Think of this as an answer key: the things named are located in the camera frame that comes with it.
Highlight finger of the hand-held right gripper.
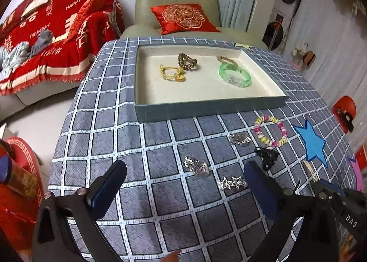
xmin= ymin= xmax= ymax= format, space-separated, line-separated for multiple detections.
xmin=311 ymin=182 xmax=349 ymax=198

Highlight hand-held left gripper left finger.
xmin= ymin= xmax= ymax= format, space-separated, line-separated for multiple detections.
xmin=32 ymin=159 xmax=128 ymax=262

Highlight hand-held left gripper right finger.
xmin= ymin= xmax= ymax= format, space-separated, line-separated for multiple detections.
xmin=244 ymin=160 xmax=345 ymax=262

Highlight green translucent bangle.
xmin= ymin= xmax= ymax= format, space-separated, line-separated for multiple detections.
xmin=218 ymin=61 xmax=253 ymax=88

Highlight grey tray with cream lining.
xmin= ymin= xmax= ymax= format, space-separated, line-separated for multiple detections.
xmin=134 ymin=44 xmax=289 ymax=123

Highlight yellow hair tie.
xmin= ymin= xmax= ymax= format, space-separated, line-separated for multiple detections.
xmin=159 ymin=64 xmax=186 ymax=83

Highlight braided brown bracelet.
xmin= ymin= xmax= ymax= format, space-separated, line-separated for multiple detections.
xmin=216 ymin=55 xmax=238 ymax=66

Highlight silver star hair clip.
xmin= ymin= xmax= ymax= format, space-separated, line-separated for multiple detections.
xmin=217 ymin=176 xmax=248 ymax=191

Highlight wooden clip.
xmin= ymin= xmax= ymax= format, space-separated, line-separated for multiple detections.
xmin=304 ymin=160 xmax=319 ymax=181

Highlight black claw hair clip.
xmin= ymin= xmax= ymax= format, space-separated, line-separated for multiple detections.
xmin=255 ymin=148 xmax=280 ymax=171

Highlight blue star sticker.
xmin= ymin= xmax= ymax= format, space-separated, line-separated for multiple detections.
xmin=293 ymin=119 xmax=328 ymax=168

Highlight small silver hair clip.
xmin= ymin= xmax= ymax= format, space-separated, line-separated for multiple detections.
xmin=229 ymin=133 xmax=251 ymax=147

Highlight grey checked tablecloth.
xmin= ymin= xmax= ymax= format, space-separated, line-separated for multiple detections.
xmin=47 ymin=37 xmax=364 ymax=262

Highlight silver heart hair clip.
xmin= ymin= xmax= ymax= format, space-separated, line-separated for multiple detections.
xmin=183 ymin=155 xmax=208 ymax=177

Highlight jar with blue lid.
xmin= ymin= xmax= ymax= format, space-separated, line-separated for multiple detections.
xmin=0 ymin=154 xmax=39 ymax=198

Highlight red patterned round stool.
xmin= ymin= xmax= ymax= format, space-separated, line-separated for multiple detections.
xmin=4 ymin=136 xmax=45 ymax=172

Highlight light grey sofa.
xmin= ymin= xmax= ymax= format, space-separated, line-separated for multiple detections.
xmin=0 ymin=37 xmax=99 ymax=121

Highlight grey crumpled cloth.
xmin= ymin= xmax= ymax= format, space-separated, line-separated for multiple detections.
xmin=30 ymin=30 xmax=55 ymax=56

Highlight white washing machine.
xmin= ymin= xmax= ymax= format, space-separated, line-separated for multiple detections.
xmin=262 ymin=8 xmax=296 ymax=51

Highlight light blue crumpled cloth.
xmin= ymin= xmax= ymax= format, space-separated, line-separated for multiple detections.
xmin=0 ymin=41 xmax=31 ymax=79

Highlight red printed sofa blanket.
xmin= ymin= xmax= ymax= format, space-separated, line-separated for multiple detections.
xmin=0 ymin=0 xmax=125 ymax=96

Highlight red satin cushion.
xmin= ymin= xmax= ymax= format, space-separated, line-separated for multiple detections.
xmin=67 ymin=0 xmax=105 ymax=41

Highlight red embroidered cushion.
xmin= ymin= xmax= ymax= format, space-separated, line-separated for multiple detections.
xmin=150 ymin=4 xmax=221 ymax=36

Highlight red cushion with white characters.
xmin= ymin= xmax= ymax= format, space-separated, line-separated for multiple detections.
xmin=0 ymin=0 xmax=38 ymax=40

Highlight colourful bead bracelet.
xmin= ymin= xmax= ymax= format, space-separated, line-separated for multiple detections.
xmin=254 ymin=116 xmax=288 ymax=148

